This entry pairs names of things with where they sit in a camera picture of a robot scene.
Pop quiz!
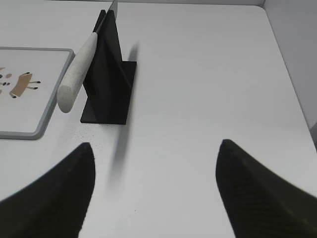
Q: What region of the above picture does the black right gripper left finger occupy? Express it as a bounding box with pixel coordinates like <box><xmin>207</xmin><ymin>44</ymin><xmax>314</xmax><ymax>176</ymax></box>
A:
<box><xmin>0</xmin><ymin>142</ymin><xmax>96</xmax><ymax>238</ymax></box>

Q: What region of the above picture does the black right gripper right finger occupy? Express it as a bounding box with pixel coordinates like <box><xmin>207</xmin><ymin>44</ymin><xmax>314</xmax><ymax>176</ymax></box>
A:
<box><xmin>215</xmin><ymin>139</ymin><xmax>317</xmax><ymax>238</ymax></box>

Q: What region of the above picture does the white-handled kitchen knife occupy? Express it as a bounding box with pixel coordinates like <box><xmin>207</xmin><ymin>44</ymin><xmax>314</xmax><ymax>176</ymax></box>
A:
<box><xmin>57</xmin><ymin>15</ymin><xmax>106</xmax><ymax>113</ymax></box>

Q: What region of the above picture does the white grey-rimmed cutting board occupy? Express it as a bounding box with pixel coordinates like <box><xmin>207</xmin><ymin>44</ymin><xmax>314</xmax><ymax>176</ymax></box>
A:
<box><xmin>0</xmin><ymin>47</ymin><xmax>75</xmax><ymax>140</ymax></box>

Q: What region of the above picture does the black knife stand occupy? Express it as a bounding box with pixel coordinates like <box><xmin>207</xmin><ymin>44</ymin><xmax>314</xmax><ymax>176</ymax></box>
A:
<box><xmin>80</xmin><ymin>9</ymin><xmax>137</xmax><ymax>125</ymax></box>

